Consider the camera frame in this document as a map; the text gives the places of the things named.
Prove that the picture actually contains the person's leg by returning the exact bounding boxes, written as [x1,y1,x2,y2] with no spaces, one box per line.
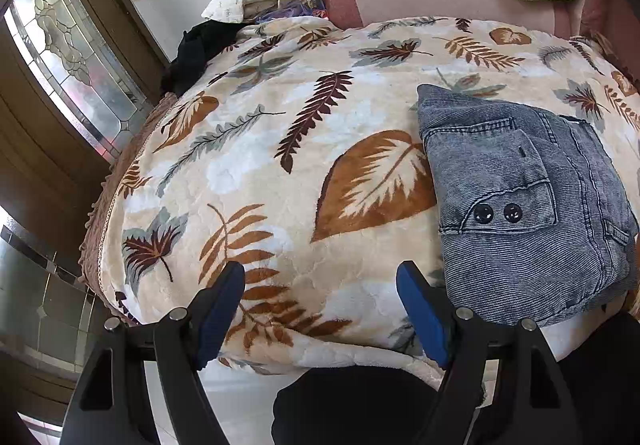
[272,365,486,445]
[557,295,640,445]

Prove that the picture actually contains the wooden door with glass pane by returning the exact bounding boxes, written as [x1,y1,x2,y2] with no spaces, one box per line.
[0,0,171,276]

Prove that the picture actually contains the wooden glass panel cabinet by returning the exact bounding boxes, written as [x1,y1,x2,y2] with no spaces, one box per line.
[0,208,111,426]

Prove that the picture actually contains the purple printed packet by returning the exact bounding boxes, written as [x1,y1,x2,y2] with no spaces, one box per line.
[299,0,329,19]

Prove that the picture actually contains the person's left leg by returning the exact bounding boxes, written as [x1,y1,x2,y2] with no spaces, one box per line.
[272,365,486,445]

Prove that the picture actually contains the blue denim pants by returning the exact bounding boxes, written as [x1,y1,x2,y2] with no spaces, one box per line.
[416,84,640,326]

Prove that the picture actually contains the person's right leg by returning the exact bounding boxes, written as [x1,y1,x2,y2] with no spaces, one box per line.
[557,295,640,445]

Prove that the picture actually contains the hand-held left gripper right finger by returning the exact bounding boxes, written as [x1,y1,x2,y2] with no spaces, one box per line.
[396,261,583,445]

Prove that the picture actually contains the leaf print blanket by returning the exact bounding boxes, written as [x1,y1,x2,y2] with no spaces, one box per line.
[97,15,640,376]

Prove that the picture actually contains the brown fringed bedspread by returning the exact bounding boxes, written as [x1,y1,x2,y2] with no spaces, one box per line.
[77,92,178,326]

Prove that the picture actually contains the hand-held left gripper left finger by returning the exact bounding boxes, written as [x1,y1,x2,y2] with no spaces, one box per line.
[60,261,246,445]

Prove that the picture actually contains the black cloth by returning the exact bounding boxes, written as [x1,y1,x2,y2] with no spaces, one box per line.
[161,19,248,96]

